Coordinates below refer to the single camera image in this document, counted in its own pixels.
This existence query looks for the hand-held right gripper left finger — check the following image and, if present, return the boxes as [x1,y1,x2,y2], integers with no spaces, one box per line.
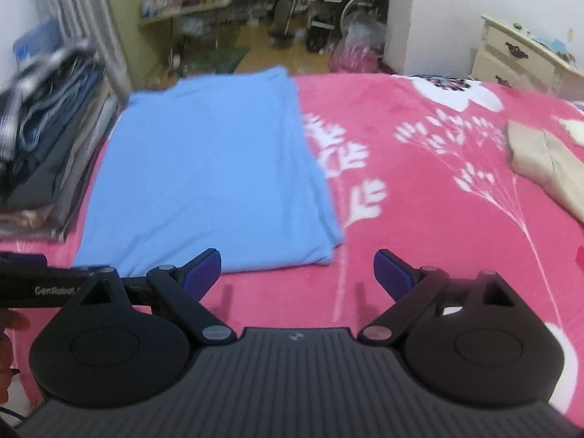
[64,247,238,346]

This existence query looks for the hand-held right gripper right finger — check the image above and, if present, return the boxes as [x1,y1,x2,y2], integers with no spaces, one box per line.
[358,249,523,346]

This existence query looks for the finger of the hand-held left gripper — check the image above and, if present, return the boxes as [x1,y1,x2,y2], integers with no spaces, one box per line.
[0,252,49,271]

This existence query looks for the blue shirt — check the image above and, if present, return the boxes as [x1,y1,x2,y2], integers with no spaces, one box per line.
[73,66,345,275]

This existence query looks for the stack of folded clothes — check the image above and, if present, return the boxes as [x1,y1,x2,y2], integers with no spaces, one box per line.
[0,39,122,242]

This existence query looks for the person's left hand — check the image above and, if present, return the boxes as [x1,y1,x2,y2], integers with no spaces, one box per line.
[0,309,31,405]

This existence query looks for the pink floral blanket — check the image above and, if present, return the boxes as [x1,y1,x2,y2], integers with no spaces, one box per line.
[0,70,584,438]

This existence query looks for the beige garment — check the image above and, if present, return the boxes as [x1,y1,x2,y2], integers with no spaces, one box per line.
[506,120,584,225]

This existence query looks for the green floor mat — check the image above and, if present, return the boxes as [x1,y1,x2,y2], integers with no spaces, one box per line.
[182,45,253,76]

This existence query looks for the blue plastic container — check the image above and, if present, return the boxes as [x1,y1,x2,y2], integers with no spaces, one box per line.
[13,17,63,67]

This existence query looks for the pink plastic bag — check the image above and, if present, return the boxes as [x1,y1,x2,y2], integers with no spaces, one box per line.
[329,11,388,74]

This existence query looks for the cream nightstand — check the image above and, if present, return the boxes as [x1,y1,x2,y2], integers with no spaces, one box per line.
[470,14,584,99]

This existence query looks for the grey curtain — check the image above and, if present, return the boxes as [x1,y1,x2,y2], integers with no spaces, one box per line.
[27,0,134,101]

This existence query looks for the wooden side table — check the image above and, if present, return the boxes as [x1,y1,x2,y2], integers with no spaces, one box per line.
[137,0,238,78]

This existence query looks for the white plastic bags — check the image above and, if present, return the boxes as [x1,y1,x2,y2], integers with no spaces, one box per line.
[141,0,183,17]

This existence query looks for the wheelchair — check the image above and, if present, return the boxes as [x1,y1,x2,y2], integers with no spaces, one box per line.
[292,0,393,54]

